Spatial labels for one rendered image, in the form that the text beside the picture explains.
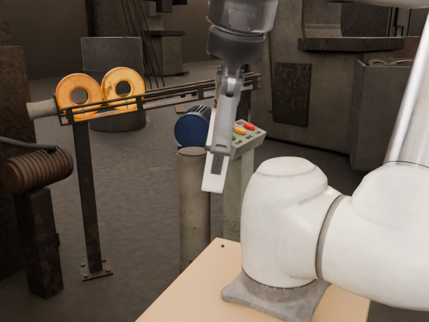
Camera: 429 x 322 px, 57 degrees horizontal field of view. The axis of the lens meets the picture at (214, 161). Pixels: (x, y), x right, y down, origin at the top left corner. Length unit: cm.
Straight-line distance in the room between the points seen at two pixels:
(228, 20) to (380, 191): 36
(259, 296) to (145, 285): 87
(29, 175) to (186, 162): 51
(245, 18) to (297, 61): 283
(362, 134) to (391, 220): 188
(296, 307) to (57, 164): 97
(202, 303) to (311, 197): 30
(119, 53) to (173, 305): 324
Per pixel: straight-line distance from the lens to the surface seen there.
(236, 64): 52
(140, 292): 157
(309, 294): 80
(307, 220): 67
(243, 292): 81
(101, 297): 158
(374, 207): 66
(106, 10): 547
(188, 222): 144
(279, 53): 342
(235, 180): 134
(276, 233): 70
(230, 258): 94
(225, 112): 50
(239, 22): 50
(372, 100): 248
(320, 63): 322
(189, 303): 82
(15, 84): 166
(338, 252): 66
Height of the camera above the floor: 92
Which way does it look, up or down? 18 degrees down
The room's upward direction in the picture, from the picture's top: straight up
